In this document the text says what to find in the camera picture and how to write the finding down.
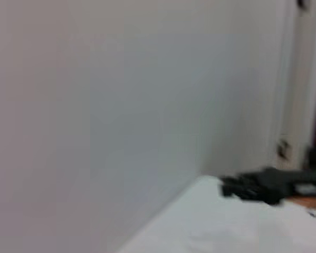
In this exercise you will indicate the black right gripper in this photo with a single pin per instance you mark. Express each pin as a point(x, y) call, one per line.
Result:
point(284, 184)

